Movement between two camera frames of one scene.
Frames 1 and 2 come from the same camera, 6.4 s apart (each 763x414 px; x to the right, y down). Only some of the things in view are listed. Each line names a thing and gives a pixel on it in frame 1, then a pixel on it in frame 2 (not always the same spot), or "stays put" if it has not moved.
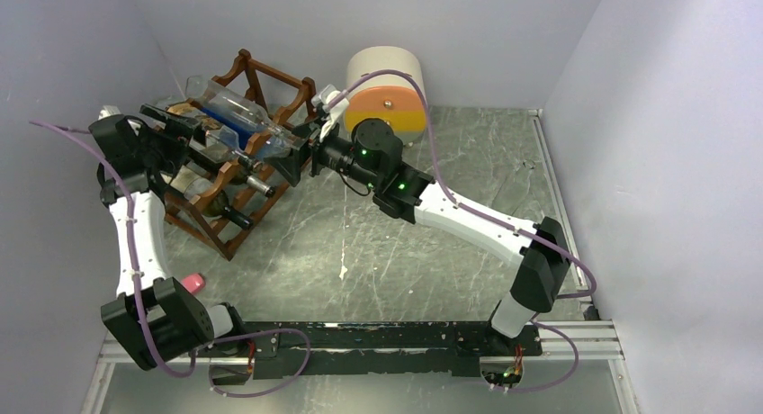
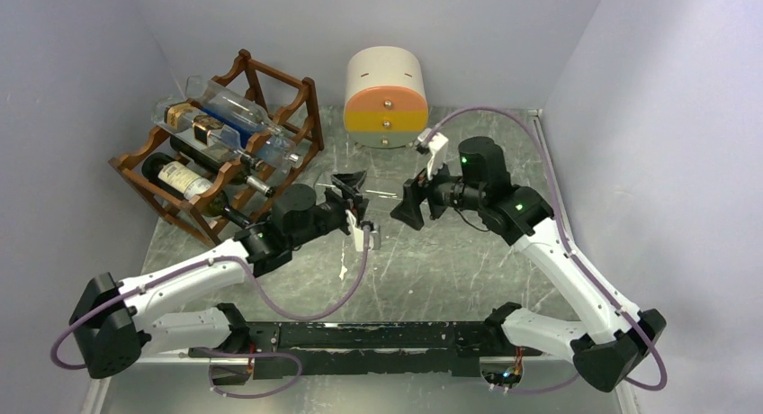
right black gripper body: [318, 152] → [440, 192]
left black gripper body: [165, 149] → [343, 203]
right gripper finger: [291, 164] → [415, 191]
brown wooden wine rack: [239, 120] stays put
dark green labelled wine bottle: [189, 184] stays put
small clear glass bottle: [229, 107] stays put
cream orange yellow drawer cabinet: [390, 97] stays put
